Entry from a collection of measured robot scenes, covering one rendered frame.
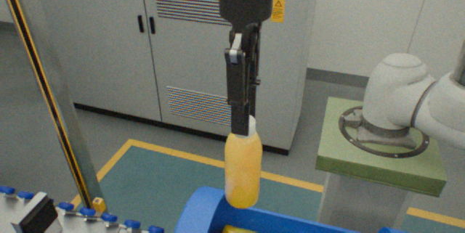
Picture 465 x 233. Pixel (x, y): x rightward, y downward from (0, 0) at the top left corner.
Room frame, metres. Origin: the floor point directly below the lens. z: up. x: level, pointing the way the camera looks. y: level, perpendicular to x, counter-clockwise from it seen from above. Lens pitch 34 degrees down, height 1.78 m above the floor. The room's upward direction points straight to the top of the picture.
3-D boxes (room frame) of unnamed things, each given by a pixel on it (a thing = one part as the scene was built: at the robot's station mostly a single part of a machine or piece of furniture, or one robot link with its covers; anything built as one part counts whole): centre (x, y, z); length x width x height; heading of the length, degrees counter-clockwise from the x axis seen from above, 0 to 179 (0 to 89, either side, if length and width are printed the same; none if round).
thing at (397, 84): (0.89, -0.52, 1.23); 0.18 x 0.16 x 0.22; 40
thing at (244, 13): (0.46, -0.02, 1.62); 0.08 x 0.07 x 0.09; 164
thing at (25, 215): (0.56, 0.52, 1.00); 0.10 x 0.04 x 0.15; 164
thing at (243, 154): (0.46, -0.02, 1.33); 0.07 x 0.07 x 0.18
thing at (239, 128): (0.44, -0.01, 1.46); 0.03 x 0.01 x 0.07; 74
